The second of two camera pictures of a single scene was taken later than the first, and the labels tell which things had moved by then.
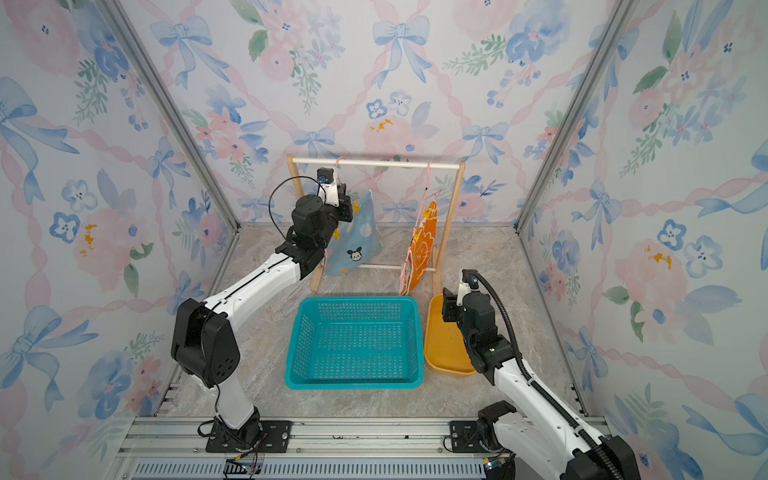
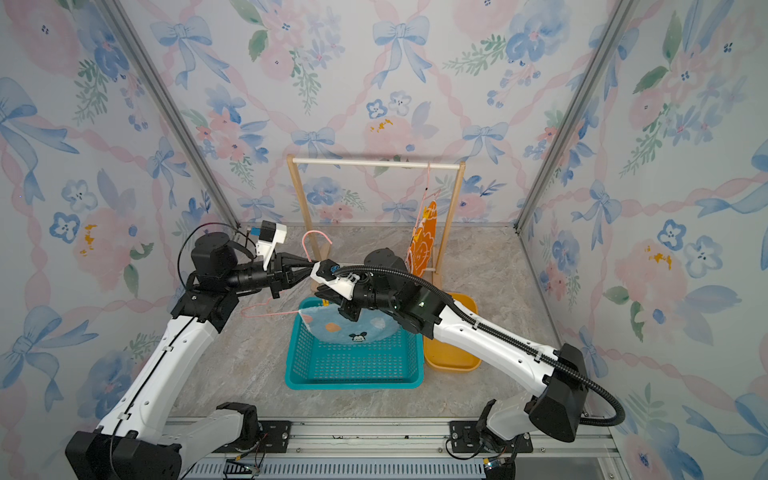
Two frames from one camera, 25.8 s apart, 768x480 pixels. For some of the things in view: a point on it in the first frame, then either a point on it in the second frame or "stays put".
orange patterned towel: (420, 253) stays put
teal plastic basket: (355, 343) stays put
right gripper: (449, 306) -> (349, 307)
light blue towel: (354, 243) -> (328, 325)
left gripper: (344, 206) -> (283, 275)
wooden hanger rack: (293, 163) stays put
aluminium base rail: (177, 448) stays put
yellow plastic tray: (445, 348) stays put
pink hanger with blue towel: (337, 166) -> (290, 311)
